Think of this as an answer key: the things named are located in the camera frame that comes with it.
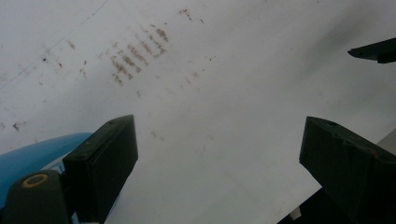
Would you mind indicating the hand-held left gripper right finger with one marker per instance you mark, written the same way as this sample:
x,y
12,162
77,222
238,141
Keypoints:
x,y
348,161

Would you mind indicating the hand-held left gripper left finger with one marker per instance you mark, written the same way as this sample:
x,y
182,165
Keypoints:
x,y
102,168

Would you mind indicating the white table mat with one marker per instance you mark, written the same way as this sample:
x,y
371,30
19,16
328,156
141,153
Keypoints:
x,y
218,93

